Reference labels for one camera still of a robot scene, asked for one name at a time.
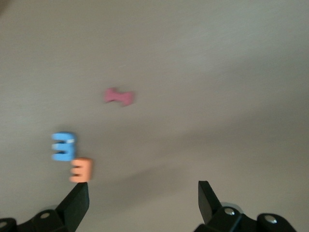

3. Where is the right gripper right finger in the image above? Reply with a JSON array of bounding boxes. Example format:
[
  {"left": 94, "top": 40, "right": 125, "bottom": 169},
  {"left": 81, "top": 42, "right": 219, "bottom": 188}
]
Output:
[{"left": 194, "top": 180, "right": 258, "bottom": 232}]

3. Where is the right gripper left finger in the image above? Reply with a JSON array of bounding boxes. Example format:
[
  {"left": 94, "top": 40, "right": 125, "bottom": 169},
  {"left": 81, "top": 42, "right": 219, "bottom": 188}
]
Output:
[{"left": 15, "top": 182, "right": 90, "bottom": 232}]

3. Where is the blue letter m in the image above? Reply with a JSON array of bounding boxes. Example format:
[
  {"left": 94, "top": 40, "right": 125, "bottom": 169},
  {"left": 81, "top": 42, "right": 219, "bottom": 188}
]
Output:
[{"left": 51, "top": 131, "right": 78, "bottom": 162}]

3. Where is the orange letter E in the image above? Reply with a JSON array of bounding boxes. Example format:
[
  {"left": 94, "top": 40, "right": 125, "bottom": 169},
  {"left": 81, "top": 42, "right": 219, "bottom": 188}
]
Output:
[{"left": 69, "top": 157, "right": 94, "bottom": 183}]

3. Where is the red letter I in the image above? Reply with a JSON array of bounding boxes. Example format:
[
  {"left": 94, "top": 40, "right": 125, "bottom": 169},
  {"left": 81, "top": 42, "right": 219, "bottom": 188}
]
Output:
[{"left": 103, "top": 87, "right": 135, "bottom": 108}]

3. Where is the brown table cover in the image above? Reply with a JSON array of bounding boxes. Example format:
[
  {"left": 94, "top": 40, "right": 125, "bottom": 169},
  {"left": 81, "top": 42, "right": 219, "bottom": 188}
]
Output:
[{"left": 0, "top": 0, "right": 309, "bottom": 232}]

